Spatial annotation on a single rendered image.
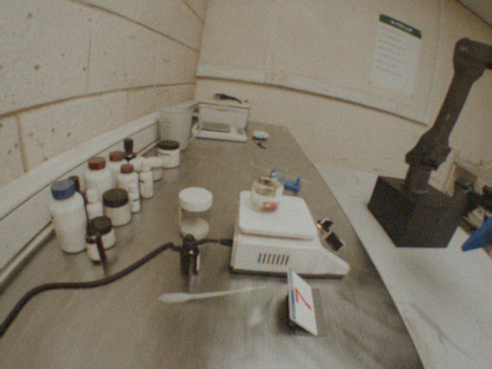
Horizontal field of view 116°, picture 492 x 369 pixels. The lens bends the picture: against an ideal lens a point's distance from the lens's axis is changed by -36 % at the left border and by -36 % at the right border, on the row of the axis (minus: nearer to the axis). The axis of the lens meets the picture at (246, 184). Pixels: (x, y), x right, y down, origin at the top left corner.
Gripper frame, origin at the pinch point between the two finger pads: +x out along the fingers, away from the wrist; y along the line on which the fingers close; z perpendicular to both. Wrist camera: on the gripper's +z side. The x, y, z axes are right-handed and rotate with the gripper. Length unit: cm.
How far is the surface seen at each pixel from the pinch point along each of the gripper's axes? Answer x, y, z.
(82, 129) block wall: 60, 10, -51
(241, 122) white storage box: 48, 105, -39
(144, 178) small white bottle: 52, 12, -32
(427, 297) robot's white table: 8.9, 2.2, 13.5
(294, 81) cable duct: 10, 140, -49
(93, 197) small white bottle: 52, -3, -33
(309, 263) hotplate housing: 25.6, 1.6, -5.7
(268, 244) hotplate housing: 29.0, -0.2, -12.3
